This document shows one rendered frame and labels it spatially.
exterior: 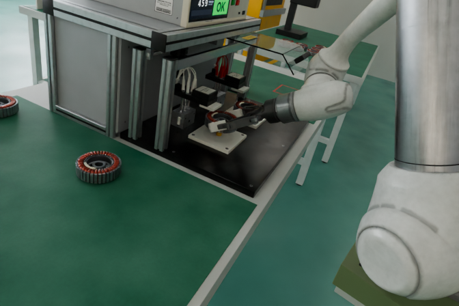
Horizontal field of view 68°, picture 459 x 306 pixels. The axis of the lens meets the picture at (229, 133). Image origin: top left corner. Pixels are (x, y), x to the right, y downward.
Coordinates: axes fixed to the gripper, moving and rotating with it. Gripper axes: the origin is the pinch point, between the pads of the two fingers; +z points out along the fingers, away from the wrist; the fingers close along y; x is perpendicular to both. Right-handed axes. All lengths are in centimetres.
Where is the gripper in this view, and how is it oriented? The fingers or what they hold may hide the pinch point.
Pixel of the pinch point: (222, 121)
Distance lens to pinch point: 112.3
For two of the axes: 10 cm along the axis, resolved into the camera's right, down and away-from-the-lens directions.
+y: 4.0, -3.5, 8.4
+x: -3.0, -9.2, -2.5
